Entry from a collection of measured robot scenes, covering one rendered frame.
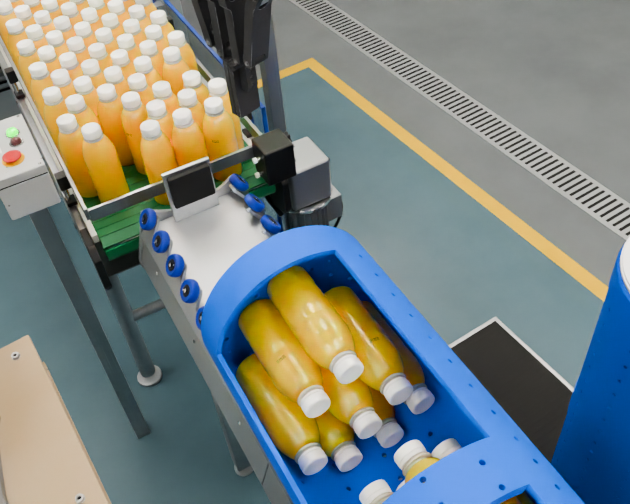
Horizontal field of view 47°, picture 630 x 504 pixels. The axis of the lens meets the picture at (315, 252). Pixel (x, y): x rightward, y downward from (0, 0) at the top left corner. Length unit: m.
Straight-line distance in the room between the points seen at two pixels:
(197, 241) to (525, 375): 1.12
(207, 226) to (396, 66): 2.28
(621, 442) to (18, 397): 1.05
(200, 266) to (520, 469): 0.81
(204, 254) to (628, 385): 0.81
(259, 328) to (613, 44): 3.11
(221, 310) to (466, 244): 1.81
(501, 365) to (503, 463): 1.40
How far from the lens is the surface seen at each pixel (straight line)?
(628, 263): 1.31
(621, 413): 1.45
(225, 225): 1.51
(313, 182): 1.76
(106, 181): 1.62
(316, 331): 0.99
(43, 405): 1.15
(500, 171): 3.06
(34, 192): 1.54
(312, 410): 1.00
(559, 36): 3.95
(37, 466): 1.11
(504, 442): 0.86
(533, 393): 2.19
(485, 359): 2.24
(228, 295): 1.02
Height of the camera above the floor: 1.96
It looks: 46 degrees down
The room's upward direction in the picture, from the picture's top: 6 degrees counter-clockwise
